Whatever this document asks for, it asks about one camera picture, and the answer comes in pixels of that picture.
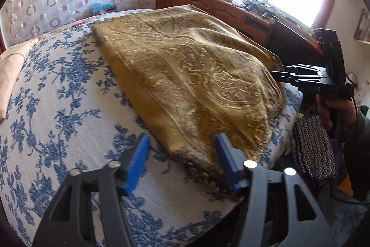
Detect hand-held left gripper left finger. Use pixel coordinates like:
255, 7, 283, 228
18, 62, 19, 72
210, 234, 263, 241
32, 134, 151, 247

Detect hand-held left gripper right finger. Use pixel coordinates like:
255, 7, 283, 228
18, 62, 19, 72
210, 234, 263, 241
214, 133, 337, 247

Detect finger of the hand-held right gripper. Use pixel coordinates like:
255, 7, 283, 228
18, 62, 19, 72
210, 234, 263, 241
272, 71, 318, 85
282, 64, 327, 75

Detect golden patterned garment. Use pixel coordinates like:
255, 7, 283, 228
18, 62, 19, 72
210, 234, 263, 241
92, 4, 287, 190

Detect person's right forearm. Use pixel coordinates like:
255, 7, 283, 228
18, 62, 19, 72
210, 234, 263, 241
341, 108, 370, 201

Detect person's right hand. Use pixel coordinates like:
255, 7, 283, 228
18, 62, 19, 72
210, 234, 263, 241
316, 96, 359, 139

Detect framed picture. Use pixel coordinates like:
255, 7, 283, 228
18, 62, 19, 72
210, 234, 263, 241
354, 8, 370, 41

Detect dark dotted cloth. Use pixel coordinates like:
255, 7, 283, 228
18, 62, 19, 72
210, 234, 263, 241
290, 115, 337, 187

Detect blue floral bedsheet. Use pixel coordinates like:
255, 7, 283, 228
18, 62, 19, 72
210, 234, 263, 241
0, 8, 304, 247

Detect brown wooden cabinet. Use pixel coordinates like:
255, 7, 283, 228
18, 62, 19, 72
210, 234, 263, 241
156, 0, 318, 52

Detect pink floral blanket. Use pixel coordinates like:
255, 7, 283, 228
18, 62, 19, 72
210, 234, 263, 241
49, 7, 152, 35

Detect peach pillow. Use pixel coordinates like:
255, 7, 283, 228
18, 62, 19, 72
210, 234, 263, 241
0, 37, 39, 122

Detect blue tissue box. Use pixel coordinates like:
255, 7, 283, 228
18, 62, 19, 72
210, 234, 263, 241
91, 2, 117, 15

